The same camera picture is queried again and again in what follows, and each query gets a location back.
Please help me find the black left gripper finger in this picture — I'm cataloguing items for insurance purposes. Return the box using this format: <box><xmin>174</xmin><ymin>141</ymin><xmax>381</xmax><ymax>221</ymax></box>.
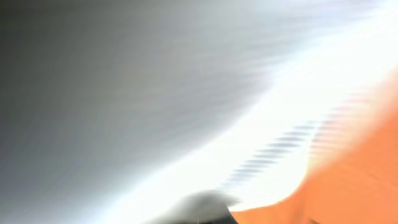
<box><xmin>203</xmin><ymin>195</ymin><xmax>239</xmax><ymax>224</ymax></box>
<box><xmin>149</xmin><ymin>192</ymin><xmax>205</xmax><ymax>224</ymax></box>

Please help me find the light blue printed t-shirt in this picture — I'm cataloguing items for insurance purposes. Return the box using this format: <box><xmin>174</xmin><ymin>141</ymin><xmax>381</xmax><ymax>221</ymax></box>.
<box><xmin>1</xmin><ymin>0</ymin><xmax>397</xmax><ymax>223</ymax></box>

